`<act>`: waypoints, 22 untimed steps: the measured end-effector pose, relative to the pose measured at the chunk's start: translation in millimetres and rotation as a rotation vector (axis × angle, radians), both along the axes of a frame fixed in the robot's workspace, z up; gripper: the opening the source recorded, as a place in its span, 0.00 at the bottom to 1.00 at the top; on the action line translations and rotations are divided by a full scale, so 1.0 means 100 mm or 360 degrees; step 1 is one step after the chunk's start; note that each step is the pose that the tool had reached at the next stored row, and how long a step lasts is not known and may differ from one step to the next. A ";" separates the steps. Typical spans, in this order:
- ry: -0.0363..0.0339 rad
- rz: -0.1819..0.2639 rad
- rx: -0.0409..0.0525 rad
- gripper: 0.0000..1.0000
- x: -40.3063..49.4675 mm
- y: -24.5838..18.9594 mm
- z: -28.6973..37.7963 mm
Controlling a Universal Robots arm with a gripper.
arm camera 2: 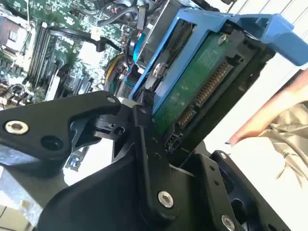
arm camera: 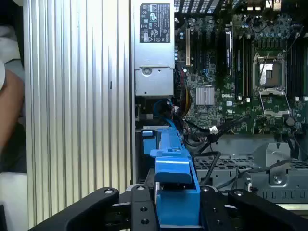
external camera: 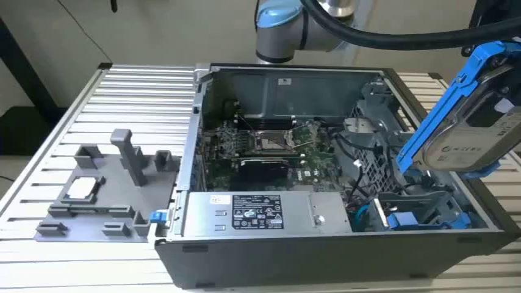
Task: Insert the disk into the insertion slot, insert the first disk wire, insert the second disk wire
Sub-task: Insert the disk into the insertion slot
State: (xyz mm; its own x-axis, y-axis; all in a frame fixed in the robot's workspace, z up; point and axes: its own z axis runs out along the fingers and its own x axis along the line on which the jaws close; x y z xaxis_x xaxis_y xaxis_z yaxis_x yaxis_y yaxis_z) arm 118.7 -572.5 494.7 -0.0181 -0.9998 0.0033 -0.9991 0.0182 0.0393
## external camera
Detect hard disk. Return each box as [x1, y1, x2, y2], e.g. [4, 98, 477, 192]
[384, 210, 473, 230]
[396, 38, 521, 181]

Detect grey metal drive cage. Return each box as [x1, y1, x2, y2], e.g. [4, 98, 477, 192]
[336, 76, 414, 198]

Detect black RAM slots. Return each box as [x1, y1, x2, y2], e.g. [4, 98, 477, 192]
[235, 114, 296, 131]

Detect CPU socket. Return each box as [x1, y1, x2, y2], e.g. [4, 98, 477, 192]
[251, 129, 300, 152]

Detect green motherboard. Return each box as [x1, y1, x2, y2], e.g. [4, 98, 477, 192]
[203, 118, 350, 193]

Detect black graphics card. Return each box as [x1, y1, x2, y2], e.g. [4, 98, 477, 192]
[237, 157, 291, 185]

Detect black open PC case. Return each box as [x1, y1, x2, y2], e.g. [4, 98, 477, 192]
[153, 62, 521, 290]

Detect silver power supply unit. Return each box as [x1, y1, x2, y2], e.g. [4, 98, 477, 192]
[181, 191, 353, 235]

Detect grey parts rack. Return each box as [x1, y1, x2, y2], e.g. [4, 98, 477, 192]
[35, 128, 183, 244]

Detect CPU with silver top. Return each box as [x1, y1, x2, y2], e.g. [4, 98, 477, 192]
[65, 177, 97, 200]

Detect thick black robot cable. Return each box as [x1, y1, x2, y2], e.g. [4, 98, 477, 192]
[300, 0, 521, 50]

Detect black wire white connector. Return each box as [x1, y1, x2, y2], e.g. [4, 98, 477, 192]
[332, 133, 369, 199]

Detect blue data cable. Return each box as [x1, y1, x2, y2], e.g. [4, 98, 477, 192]
[352, 203, 370, 231]

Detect thin black wall cable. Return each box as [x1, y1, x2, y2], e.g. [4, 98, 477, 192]
[56, 0, 113, 63]

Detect black furniture frame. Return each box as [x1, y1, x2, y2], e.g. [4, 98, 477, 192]
[0, 16, 68, 157]

